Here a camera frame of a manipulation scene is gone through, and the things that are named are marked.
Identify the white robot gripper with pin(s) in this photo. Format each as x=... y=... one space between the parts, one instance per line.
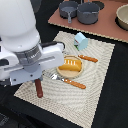
x=17 y=68

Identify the brown toy sausage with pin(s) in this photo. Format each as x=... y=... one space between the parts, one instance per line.
x=38 y=88

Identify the orange toy bread loaf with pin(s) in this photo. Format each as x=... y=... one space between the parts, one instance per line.
x=72 y=65

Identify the light blue toy milk carton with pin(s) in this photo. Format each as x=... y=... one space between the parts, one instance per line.
x=80 y=41

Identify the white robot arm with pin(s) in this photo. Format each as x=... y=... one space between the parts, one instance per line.
x=18 y=31

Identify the round beige toy plate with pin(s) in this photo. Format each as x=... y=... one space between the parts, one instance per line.
x=68 y=73

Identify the woven beige placemat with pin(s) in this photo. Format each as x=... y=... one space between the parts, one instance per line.
x=69 y=102

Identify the grey toy saucepan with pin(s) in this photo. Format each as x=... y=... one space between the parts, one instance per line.
x=68 y=9

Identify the grey toy pot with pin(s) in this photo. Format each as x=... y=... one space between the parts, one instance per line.
x=87 y=13

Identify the brown toy stove board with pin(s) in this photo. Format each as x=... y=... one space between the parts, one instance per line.
x=104 y=27

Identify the beige bowl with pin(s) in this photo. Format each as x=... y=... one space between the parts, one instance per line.
x=122 y=16

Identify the toy fork wooden handle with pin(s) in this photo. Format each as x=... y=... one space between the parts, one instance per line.
x=76 y=84

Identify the toy knife wooden handle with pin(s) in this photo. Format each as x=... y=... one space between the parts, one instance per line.
x=81 y=56

